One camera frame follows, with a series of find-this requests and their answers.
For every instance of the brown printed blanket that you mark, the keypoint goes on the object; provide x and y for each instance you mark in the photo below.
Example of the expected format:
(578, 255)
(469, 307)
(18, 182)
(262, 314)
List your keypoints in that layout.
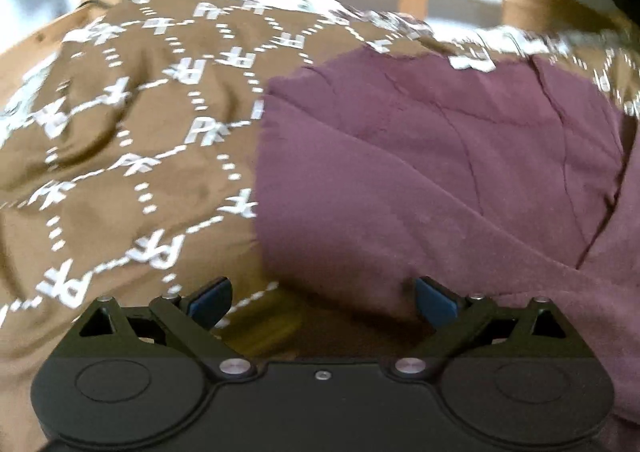
(100, 122)

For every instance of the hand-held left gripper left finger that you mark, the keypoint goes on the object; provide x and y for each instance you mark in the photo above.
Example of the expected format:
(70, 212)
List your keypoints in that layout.
(212, 302)

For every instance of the maroon garment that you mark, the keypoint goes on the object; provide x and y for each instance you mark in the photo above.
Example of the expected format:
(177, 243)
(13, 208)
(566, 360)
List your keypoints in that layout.
(400, 157)

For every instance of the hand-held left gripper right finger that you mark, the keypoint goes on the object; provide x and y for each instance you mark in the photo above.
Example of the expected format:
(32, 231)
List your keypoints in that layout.
(436, 303)

